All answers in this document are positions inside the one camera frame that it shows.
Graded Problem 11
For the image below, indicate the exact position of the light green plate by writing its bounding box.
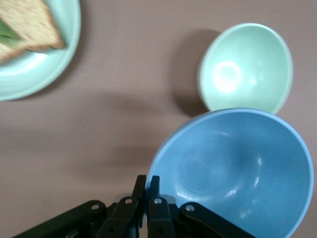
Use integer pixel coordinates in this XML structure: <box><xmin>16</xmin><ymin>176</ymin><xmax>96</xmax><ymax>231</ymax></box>
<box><xmin>0</xmin><ymin>0</ymin><xmax>82</xmax><ymax>102</ymax></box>

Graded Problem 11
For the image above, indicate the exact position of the light green bowl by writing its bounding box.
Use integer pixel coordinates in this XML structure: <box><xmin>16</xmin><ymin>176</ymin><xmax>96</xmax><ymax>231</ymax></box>
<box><xmin>197</xmin><ymin>22</ymin><xmax>294</xmax><ymax>116</ymax></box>

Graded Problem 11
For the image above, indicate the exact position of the blue bowl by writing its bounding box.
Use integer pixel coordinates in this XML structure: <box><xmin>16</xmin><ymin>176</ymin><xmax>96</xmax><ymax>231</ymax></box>
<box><xmin>146</xmin><ymin>108</ymin><xmax>315</xmax><ymax>238</ymax></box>

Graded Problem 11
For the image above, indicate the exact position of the green lettuce leaf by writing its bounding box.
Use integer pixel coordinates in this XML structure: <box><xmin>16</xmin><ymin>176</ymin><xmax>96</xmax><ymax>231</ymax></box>
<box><xmin>0</xmin><ymin>18</ymin><xmax>22</xmax><ymax>48</ymax></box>

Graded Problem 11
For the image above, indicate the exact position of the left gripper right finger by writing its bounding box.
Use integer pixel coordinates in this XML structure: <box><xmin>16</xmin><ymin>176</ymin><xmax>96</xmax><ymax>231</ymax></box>
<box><xmin>147</xmin><ymin>175</ymin><xmax>253</xmax><ymax>238</ymax></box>

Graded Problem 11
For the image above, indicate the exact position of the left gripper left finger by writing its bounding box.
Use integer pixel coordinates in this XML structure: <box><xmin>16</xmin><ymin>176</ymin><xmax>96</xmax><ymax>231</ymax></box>
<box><xmin>11</xmin><ymin>175</ymin><xmax>147</xmax><ymax>238</ymax></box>

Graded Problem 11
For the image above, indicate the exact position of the brown bread slice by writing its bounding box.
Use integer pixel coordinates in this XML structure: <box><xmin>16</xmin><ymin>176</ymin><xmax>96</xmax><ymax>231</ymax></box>
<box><xmin>0</xmin><ymin>0</ymin><xmax>67</xmax><ymax>64</ymax></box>

